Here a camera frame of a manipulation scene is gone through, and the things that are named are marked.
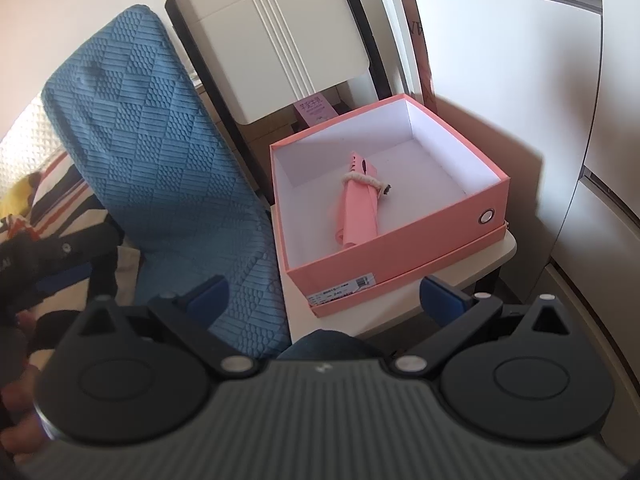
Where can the person's left hand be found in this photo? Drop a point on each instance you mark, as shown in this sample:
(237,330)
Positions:
(20,425)

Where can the pink paper bag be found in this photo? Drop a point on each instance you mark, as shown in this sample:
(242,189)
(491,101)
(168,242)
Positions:
(357,210)

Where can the maroon printed board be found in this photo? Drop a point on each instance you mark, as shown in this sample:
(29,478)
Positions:
(417,50)

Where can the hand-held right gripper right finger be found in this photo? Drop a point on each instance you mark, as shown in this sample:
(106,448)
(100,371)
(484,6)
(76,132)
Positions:
(445,302)

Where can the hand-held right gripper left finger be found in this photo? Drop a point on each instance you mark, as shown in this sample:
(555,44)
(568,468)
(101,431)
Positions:
(207,300)

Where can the white knitted blanket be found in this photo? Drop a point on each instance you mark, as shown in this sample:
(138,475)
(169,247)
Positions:
(30,135)

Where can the striped printed blanket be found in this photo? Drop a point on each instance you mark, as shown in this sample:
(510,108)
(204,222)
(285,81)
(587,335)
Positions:
(65,185)

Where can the blue textured cushion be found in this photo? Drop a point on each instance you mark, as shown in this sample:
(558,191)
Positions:
(150,135)

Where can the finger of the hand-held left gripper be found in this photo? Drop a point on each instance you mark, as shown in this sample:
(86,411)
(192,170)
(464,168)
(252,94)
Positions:
(50,284)

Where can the person's blue jeans leg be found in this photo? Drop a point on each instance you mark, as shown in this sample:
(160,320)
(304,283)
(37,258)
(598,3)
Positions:
(330,345)

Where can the pink printed card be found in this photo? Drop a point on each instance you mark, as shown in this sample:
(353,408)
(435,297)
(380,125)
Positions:
(315,109)

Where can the pink cardboard box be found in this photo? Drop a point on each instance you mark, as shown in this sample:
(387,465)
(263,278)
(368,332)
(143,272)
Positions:
(400,270)

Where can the cream folding chair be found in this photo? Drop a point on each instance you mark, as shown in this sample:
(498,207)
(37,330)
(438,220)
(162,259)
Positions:
(280,35)

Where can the white wardrobe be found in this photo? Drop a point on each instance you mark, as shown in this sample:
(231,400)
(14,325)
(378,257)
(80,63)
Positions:
(500,60)

